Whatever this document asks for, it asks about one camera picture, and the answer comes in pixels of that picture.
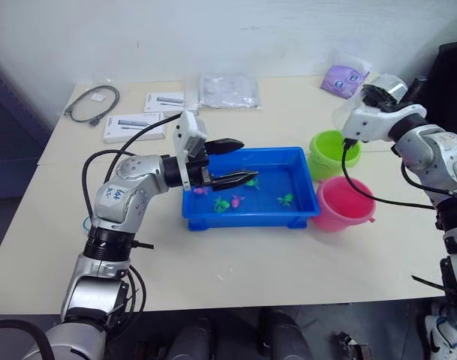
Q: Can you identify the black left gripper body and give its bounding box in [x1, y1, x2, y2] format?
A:
[185, 141, 216, 188]

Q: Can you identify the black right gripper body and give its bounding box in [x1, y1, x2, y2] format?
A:
[407, 77, 428, 108]

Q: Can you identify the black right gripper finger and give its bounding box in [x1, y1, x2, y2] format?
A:
[362, 84, 401, 113]

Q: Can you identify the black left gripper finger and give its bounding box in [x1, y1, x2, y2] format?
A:
[212, 170, 259, 191]
[205, 137, 246, 155]

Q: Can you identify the clear plastic cup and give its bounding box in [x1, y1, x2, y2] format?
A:
[332, 73, 409, 131]

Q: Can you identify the blue plastic tub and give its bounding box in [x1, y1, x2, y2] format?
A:
[181, 145, 321, 232]

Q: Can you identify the green plastic bucket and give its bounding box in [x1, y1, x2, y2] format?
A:
[308, 129, 362, 181]

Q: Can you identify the pink plastic bucket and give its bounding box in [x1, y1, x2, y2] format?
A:
[311, 176, 377, 233]

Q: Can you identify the black chair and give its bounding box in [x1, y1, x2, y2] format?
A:
[422, 40, 457, 143]

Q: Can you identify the purple package in clear wrap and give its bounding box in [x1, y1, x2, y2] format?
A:
[320, 50, 371, 101]

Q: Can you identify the clear plastic bag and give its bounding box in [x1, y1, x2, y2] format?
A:
[197, 73, 262, 110]

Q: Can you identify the large white product box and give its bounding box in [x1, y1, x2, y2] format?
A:
[103, 112, 167, 144]

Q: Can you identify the small white product box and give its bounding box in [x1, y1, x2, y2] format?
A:
[143, 91, 188, 113]

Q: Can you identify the dark rounded shape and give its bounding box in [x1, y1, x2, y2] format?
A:
[164, 318, 214, 360]
[257, 307, 308, 360]

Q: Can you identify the small black floor object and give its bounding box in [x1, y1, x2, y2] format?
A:
[332, 331, 374, 360]

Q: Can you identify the white sneaker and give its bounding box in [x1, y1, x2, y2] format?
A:
[425, 303, 457, 360]

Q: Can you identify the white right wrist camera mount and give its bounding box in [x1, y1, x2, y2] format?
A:
[340, 103, 428, 143]

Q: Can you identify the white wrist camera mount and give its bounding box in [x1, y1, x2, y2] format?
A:
[171, 109, 209, 191]
[340, 103, 428, 143]

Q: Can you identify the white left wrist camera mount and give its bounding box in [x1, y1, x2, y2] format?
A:
[171, 109, 209, 191]

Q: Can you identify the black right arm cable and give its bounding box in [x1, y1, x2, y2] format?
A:
[341, 137, 457, 211]

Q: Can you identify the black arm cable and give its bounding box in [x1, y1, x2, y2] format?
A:
[341, 137, 457, 211]
[81, 113, 182, 226]

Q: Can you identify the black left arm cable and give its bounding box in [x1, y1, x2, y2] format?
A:
[81, 113, 182, 226]

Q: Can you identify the black coiled usb cable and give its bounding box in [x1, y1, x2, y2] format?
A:
[64, 85, 121, 128]

